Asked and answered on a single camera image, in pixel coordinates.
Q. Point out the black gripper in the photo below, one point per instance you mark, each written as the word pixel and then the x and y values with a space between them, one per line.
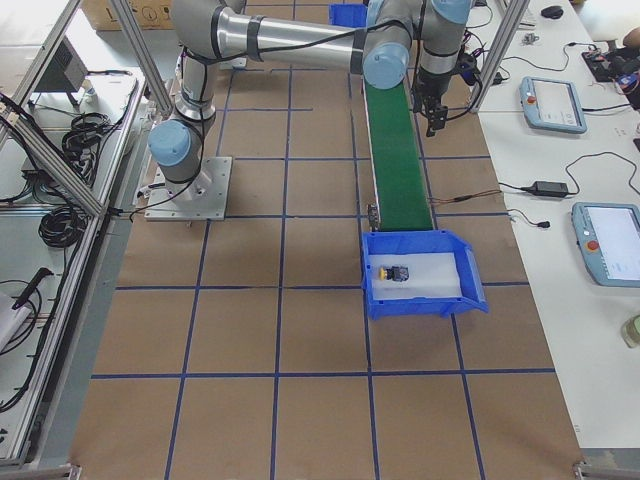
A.
pixel 430 88

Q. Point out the black power adapter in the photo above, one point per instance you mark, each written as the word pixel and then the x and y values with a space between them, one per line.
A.
pixel 550 189

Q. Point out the white foam liner right bin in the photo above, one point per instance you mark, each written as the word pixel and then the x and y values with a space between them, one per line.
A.
pixel 432 275

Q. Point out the yellow push button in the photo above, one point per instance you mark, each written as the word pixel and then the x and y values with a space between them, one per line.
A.
pixel 396 273

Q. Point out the aluminium frame post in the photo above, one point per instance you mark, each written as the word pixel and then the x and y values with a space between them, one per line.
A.
pixel 499 46

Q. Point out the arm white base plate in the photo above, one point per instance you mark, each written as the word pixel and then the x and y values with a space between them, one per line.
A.
pixel 205 199

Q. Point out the left blue plastic bin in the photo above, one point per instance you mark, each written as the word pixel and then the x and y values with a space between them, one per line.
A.
pixel 347 15

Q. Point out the teach pendant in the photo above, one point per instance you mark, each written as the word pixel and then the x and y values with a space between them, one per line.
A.
pixel 608 239
pixel 552 105

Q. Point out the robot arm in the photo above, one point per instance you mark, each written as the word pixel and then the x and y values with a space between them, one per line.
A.
pixel 214 32

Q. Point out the green conveyor belt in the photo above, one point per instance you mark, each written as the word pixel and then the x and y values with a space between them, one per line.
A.
pixel 399 181

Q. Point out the far teach pendant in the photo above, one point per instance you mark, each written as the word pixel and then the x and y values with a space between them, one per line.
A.
pixel 552 105

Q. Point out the blue plastic bin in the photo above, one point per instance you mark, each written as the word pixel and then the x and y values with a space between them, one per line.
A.
pixel 415 242
pixel 347 15

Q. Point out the near teach pendant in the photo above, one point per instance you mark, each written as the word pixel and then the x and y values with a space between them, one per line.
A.
pixel 608 239

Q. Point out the right blue plastic bin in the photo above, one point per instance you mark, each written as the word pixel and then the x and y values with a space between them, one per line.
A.
pixel 415 242

